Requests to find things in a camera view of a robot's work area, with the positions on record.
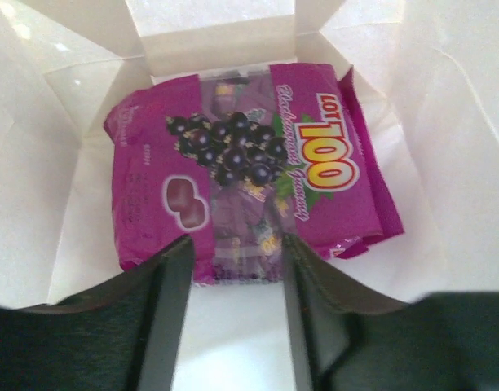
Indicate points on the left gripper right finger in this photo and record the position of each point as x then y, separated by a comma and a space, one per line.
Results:
346, 336

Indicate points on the purple snack packet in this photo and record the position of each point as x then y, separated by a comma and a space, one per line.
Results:
237, 161

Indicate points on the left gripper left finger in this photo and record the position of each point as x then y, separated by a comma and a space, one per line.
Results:
122, 334

